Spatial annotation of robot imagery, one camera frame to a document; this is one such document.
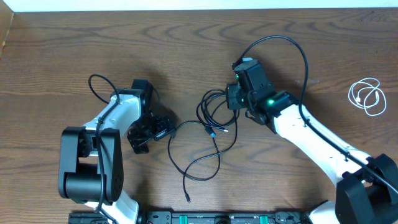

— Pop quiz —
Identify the white cable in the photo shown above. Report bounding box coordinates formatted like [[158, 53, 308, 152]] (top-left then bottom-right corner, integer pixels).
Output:
[[347, 77, 387, 117]]

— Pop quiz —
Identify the camera cable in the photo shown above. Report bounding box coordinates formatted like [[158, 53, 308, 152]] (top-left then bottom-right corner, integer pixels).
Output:
[[88, 73, 122, 224], [231, 35, 398, 197]]

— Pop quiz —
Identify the right camera cable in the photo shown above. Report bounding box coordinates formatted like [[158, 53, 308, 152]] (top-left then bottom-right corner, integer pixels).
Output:
[[231, 35, 398, 197]]

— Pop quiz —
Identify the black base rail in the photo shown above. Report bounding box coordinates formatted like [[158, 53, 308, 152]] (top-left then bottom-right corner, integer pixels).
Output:
[[68, 210, 312, 224]]

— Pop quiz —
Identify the left camera cable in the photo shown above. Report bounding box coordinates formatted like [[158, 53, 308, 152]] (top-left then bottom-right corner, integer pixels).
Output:
[[88, 73, 122, 224]]

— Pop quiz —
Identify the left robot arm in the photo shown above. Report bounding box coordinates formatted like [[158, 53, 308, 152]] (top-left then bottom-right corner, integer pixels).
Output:
[[58, 80, 176, 223]]

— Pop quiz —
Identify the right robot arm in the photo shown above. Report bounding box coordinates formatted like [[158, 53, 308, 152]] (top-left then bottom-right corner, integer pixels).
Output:
[[226, 58, 397, 223]]

